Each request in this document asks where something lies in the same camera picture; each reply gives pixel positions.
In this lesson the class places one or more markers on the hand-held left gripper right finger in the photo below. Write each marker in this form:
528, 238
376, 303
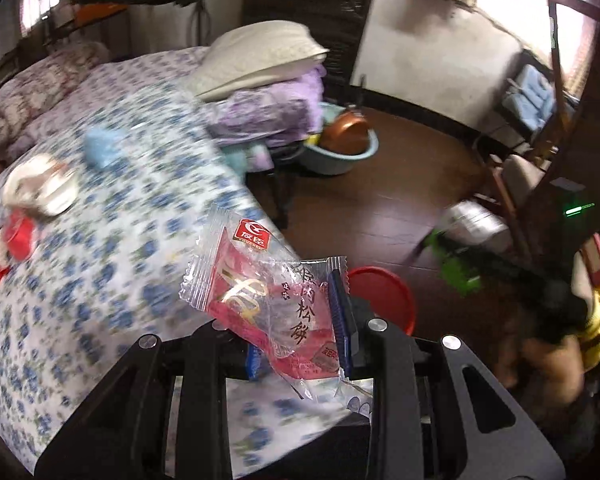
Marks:
341, 320

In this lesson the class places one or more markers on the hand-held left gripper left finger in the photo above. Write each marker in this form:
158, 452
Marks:
254, 362

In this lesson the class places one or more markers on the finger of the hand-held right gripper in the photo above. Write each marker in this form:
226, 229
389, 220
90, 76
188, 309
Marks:
505, 272

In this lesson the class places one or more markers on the green plastic wrapper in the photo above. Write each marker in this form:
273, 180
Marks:
457, 272

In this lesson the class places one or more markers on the red bin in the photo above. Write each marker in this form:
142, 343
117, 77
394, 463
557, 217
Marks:
385, 290

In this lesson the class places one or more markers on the white packet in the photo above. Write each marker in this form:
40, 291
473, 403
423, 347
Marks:
475, 222

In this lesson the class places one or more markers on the pink clear wrapper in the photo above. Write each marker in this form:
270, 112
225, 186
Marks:
260, 300

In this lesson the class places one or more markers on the red snack bag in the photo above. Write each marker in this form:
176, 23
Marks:
15, 245

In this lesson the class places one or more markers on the white plastic wrapper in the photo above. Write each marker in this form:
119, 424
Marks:
45, 192

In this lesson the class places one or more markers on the person's right forearm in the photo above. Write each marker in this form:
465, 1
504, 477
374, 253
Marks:
550, 370

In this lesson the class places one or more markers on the wooden chair with beige cushion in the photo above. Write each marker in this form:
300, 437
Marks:
522, 175

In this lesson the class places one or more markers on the blue basin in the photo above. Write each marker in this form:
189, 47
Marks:
330, 164

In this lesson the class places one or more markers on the blue floral blanket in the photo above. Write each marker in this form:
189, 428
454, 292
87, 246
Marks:
130, 260

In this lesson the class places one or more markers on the pastel folded cloth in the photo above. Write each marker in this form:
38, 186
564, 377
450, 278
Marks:
252, 157

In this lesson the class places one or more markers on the copper pot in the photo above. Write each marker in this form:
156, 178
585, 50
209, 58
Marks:
345, 135

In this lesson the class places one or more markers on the purple folded blanket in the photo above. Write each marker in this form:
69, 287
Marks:
265, 115

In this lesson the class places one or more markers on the blue face mask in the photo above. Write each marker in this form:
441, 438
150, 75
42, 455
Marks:
102, 147

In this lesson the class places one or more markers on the cream quilted pillow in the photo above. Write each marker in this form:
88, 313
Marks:
265, 55

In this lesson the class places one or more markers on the dark-framed landscape painting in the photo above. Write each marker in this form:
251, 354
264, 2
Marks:
330, 20

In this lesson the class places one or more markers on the purple floral bedsheet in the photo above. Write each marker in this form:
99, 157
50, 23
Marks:
130, 75

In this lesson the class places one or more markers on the floral pink pillow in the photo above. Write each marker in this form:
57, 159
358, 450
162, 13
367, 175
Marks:
45, 80

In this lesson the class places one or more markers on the orange table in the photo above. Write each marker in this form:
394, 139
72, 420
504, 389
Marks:
100, 10

